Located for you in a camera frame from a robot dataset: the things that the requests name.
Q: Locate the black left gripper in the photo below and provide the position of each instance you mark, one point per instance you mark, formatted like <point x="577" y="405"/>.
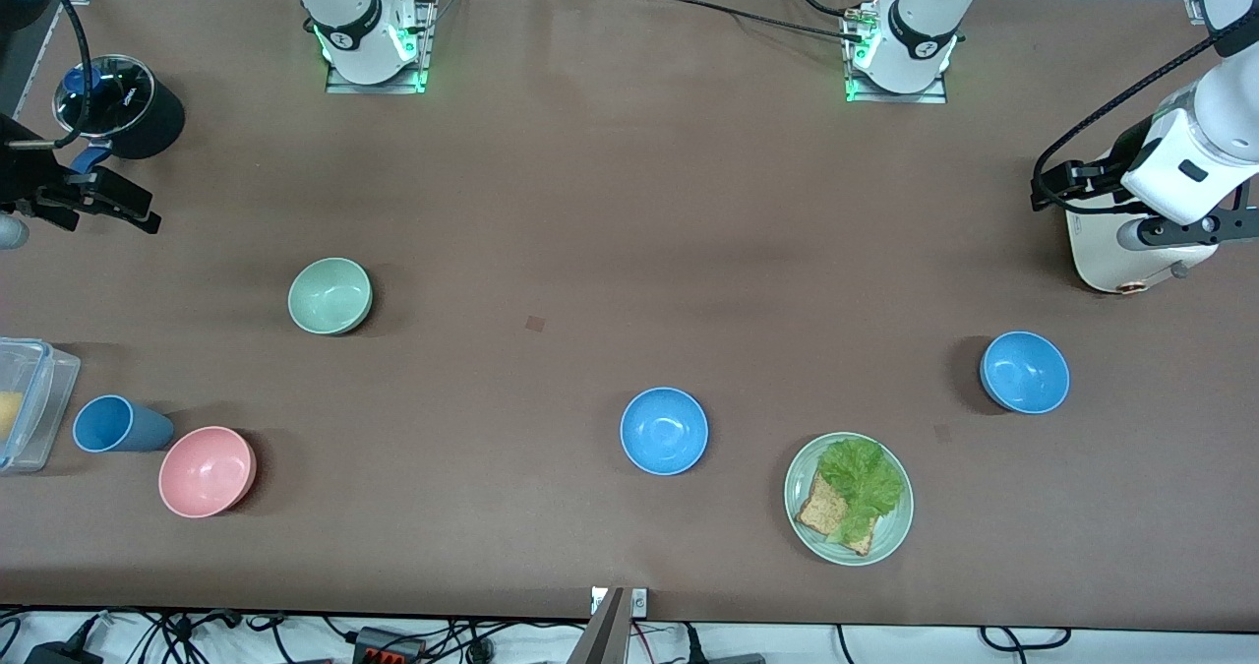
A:
<point x="1124" y="155"/>

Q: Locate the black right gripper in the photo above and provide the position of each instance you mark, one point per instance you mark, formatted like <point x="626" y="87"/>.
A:
<point x="22" y="174"/>

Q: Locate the blue bowl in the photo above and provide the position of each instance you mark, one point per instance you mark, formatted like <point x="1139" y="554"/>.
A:
<point x="664" y="431"/>
<point x="1024" y="372"/>

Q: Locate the green bowl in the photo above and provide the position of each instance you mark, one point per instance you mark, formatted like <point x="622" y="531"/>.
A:
<point x="329" y="295"/>

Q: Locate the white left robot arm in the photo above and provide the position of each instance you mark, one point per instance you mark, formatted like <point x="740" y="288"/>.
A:
<point x="915" y="25"/>

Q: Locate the pink bowl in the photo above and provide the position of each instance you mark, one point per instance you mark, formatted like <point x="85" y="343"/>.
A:
<point x="207" y="472"/>

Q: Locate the white toaster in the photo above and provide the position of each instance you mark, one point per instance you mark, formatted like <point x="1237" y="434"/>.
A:
<point x="1111" y="266"/>

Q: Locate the clear plastic container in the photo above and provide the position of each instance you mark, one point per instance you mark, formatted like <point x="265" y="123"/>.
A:
<point x="44" y="398"/>

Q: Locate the blue cup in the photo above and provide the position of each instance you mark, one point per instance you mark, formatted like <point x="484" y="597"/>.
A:
<point x="123" y="426"/>

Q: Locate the yellow food piece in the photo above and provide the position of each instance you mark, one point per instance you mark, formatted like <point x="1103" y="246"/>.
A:
<point x="8" y="418"/>

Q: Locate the green lettuce leaf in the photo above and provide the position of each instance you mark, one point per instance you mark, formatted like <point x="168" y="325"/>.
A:
<point x="864" y="482"/>

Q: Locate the green plate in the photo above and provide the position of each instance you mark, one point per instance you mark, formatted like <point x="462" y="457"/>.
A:
<point x="890" y="526"/>

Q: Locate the brown bread slice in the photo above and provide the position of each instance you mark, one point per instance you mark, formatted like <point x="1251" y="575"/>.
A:
<point x="819" y="512"/>

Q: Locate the black power adapter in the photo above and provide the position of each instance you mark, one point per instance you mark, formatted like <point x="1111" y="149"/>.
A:
<point x="59" y="654"/>

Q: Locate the black box with orange connectors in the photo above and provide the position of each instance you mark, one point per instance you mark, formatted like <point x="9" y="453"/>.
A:
<point x="389" y="646"/>

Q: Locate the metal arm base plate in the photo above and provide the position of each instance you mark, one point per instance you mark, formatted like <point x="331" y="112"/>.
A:
<point x="895" y="98"/>
<point x="374" y="88"/>

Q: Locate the white table edge bracket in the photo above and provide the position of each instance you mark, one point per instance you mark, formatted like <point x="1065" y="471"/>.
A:
<point x="639" y="602"/>

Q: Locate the grey metal camera pole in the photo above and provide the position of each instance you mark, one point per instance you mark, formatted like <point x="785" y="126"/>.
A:
<point x="602" y="634"/>

